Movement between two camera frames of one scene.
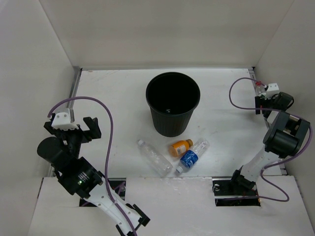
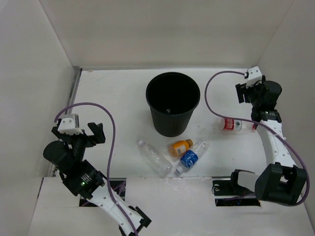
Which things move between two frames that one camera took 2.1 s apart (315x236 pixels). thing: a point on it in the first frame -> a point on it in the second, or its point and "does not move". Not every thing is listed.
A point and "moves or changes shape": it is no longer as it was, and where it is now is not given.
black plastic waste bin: [172, 97] does not move
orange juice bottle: [179, 148] does not move
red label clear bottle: [259, 89] moves or changes shape
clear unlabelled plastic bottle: [155, 160] does not move
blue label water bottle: [190, 157] does not move
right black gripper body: [265, 103] -> [253, 92]
